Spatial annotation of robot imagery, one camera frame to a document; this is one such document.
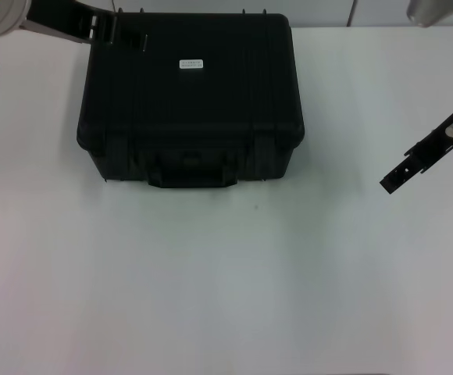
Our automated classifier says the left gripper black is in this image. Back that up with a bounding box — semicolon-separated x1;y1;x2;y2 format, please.
21;0;149;54

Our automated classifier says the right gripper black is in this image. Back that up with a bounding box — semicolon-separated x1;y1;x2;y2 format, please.
380;97;453;195

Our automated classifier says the black plastic carrying case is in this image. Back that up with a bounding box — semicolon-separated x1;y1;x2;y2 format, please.
76;8;305;190

